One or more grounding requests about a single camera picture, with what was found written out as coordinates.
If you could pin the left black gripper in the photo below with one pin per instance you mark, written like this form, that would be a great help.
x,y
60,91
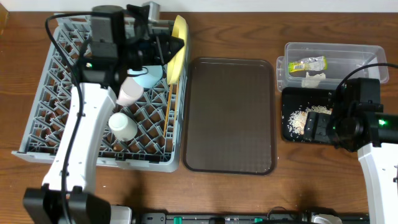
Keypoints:
x,y
158,47

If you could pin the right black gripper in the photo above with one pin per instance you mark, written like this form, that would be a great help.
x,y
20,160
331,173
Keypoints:
x,y
328,128

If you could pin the yellow plate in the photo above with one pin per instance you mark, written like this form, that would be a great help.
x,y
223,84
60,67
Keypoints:
x,y
175,66

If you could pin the light blue bowl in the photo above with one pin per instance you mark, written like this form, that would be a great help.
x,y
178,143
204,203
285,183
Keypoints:
x,y
148,76

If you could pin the wooden chopstick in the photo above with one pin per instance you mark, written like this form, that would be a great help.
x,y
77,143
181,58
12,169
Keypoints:
x,y
168,108
176,104

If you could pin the white pink bowl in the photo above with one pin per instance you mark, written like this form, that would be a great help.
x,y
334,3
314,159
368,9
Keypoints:
x,y
130,92

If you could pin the orange green snack wrapper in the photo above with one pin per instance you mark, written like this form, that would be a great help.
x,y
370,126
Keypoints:
x,y
308,64

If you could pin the white pink cup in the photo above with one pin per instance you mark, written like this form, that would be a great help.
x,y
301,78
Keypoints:
x,y
122,126

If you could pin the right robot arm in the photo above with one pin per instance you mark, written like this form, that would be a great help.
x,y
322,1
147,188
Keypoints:
x,y
378,152

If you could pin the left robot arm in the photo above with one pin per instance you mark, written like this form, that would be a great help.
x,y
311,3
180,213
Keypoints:
x,y
120,48

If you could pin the spilled rice food waste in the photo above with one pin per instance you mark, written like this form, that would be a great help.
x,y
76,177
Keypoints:
x,y
297,119

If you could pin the black waste tray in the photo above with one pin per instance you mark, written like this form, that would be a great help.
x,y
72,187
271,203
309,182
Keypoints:
x,y
298,99

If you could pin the crumpled white tissue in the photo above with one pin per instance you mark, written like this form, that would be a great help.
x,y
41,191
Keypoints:
x,y
312,81

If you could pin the clear plastic bin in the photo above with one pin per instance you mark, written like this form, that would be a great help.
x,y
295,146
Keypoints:
x,y
342,59

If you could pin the dark brown serving tray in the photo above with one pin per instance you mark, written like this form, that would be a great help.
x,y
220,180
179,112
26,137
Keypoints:
x,y
230,124

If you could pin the grey plastic dish rack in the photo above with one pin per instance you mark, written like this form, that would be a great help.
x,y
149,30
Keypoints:
x,y
149,150

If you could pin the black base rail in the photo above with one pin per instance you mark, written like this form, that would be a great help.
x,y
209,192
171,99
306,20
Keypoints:
x,y
274,215

